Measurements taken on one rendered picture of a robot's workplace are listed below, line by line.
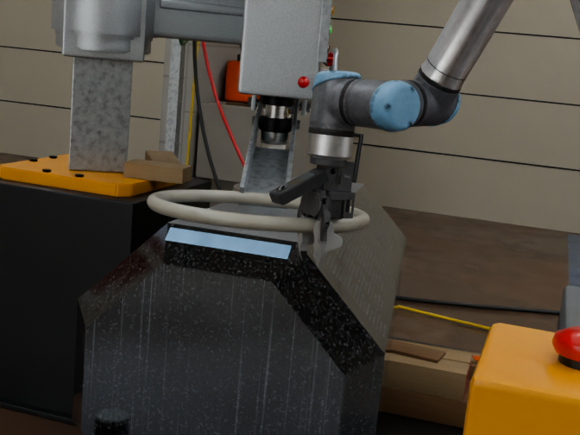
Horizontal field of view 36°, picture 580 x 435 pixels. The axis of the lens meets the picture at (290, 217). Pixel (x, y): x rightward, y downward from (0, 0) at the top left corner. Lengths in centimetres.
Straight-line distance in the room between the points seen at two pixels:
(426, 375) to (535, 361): 259
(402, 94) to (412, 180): 576
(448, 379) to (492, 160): 432
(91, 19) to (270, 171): 86
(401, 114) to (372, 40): 577
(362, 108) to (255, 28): 88
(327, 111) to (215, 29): 139
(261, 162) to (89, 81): 79
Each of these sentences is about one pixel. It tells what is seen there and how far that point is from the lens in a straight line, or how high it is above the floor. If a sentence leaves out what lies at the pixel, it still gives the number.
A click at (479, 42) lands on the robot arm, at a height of 128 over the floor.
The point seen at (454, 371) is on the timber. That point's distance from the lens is 312.
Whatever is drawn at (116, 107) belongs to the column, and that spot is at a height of 100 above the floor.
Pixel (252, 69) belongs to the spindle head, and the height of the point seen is 117.
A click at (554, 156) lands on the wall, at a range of 726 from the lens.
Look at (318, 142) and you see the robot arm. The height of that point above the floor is 107.
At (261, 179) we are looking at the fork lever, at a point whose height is 90.
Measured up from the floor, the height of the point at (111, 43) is 120.
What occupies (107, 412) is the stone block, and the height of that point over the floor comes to 33.
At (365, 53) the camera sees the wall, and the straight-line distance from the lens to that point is 740.
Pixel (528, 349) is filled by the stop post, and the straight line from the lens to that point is 56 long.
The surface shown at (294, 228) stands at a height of 90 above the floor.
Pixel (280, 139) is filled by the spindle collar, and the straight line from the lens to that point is 254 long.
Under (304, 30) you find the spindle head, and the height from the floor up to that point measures 129.
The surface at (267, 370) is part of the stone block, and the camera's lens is 206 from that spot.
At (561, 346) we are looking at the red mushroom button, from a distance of 54.
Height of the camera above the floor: 125
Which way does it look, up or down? 11 degrees down
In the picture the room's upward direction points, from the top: 5 degrees clockwise
